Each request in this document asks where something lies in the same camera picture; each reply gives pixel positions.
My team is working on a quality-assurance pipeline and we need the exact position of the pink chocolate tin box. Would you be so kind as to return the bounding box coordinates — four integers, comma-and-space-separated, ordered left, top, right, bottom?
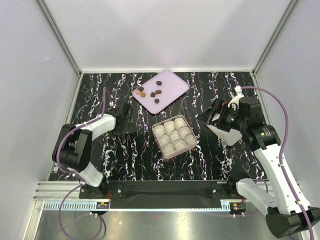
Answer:
151, 114, 198, 160

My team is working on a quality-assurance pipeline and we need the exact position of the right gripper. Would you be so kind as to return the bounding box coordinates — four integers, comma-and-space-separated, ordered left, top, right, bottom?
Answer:
196, 98, 247, 133

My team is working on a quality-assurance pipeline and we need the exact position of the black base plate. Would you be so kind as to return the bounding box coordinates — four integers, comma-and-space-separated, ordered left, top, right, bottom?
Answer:
79, 180, 243, 211

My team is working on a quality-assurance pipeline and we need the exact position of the lilac plastic tray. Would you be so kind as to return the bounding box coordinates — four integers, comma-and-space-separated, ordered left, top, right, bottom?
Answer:
132, 70, 190, 115

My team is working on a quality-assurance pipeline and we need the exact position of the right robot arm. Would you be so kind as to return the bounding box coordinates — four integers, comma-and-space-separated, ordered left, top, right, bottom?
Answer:
197, 97, 320, 239

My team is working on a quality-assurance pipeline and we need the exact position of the silver tin lid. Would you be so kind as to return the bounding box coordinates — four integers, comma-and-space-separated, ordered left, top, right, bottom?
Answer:
206, 124, 242, 146

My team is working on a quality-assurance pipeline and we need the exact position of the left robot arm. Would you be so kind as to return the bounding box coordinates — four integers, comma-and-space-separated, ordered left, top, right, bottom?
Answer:
52, 101, 134, 198

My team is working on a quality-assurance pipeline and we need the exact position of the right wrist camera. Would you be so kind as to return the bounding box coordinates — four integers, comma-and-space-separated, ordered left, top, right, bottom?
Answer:
228, 86, 244, 111

